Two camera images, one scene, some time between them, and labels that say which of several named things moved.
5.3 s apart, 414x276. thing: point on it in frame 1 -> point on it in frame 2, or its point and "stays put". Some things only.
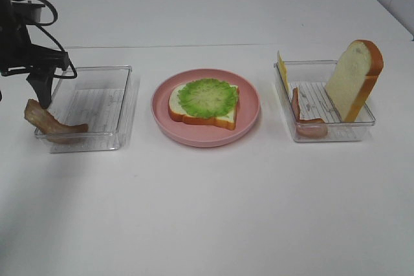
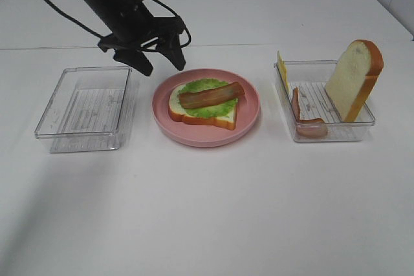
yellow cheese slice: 283,72 stays put
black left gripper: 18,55 -> 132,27
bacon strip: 55,128 -> 210,96
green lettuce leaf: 207,98 stays put
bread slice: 178,114 stays put
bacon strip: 313,128 stays put
